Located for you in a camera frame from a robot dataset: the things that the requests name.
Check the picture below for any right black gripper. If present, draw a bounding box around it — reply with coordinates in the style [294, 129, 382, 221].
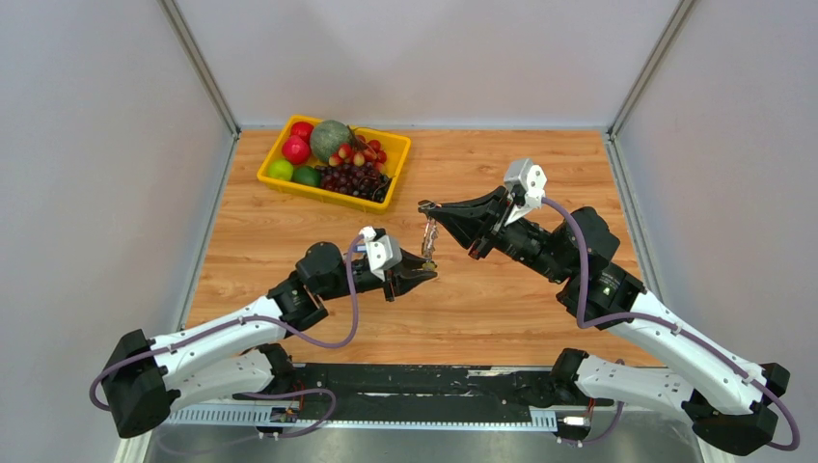
[428, 186, 571, 286]

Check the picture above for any large silver keyring with clips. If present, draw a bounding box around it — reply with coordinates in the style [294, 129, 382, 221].
[418, 200, 438, 261]

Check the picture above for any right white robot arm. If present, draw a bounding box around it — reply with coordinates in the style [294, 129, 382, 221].
[418, 187, 795, 456]

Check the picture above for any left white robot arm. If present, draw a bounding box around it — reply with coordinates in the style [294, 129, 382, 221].
[90, 235, 437, 439]

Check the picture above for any purple grape bunch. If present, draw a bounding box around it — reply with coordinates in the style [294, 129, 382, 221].
[315, 163, 392, 204]

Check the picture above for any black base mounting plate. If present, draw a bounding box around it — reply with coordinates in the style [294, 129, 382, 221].
[232, 363, 614, 442]

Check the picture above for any red lychee cluster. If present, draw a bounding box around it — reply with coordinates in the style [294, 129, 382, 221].
[327, 135, 388, 174]

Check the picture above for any dark green lime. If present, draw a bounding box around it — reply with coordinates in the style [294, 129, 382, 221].
[291, 166, 322, 188]

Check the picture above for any green melon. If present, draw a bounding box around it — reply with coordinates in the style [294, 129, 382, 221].
[310, 120, 354, 163]

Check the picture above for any light green lime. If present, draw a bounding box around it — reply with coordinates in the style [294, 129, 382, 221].
[266, 158, 295, 181]

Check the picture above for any red apple front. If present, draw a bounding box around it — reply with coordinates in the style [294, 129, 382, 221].
[282, 135, 312, 165]

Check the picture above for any red apple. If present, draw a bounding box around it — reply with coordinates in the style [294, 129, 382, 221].
[282, 135, 312, 165]
[289, 121, 314, 144]

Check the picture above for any red apple back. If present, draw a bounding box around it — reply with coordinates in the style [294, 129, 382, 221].
[289, 121, 314, 144]

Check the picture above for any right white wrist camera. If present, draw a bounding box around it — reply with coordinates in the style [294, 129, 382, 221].
[504, 158, 547, 226]

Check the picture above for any aluminium frame rail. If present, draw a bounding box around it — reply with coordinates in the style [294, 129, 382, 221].
[121, 361, 641, 432]

